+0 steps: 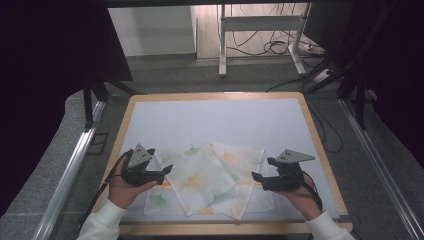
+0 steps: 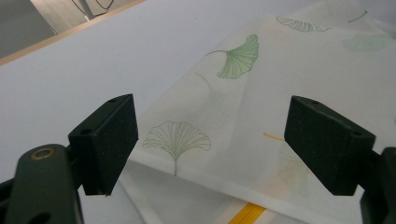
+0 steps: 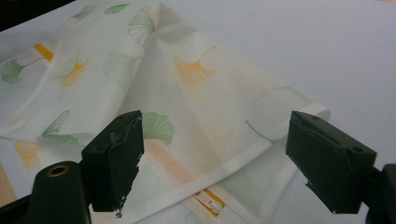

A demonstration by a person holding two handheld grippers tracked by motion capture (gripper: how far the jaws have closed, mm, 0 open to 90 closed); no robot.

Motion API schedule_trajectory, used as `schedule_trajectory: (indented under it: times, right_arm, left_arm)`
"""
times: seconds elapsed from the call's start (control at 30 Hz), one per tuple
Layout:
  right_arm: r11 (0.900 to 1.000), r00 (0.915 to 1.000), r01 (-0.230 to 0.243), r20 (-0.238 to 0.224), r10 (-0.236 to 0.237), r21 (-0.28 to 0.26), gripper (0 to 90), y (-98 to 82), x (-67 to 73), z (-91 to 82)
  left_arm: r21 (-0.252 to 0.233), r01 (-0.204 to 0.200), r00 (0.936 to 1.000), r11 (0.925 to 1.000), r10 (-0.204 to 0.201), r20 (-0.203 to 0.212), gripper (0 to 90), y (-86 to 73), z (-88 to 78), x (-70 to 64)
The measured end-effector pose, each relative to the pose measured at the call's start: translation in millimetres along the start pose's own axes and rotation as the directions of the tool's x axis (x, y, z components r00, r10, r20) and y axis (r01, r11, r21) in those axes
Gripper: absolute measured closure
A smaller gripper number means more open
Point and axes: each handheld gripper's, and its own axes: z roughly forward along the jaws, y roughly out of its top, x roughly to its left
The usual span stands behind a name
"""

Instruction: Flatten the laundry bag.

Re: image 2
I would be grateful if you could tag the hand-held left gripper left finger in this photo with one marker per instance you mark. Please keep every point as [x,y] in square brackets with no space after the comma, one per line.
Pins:
[106,140]

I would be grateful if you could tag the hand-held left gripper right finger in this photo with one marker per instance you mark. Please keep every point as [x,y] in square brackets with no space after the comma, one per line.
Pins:
[327,143]

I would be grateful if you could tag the white leaf-print pillowcase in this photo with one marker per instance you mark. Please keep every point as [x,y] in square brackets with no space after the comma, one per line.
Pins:
[280,93]

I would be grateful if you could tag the wooden table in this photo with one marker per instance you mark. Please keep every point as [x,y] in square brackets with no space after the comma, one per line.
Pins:
[62,33]

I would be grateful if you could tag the white desk frame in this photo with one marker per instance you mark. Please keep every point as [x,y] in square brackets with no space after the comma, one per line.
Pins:
[85,9]

